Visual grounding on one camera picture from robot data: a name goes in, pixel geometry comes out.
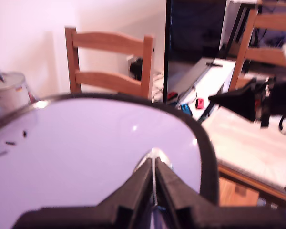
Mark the white low bench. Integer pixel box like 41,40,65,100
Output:
168,56,237,123

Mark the blue game controller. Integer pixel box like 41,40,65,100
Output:
179,104,193,116

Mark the wooden slat-back chair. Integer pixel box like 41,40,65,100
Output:
228,0,286,92
64,26,156,100

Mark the black flat screen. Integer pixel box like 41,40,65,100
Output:
163,0,227,104

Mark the black power adapter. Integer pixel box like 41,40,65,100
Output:
129,57,143,80

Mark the silver metal pot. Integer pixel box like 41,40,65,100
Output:
0,66,38,121

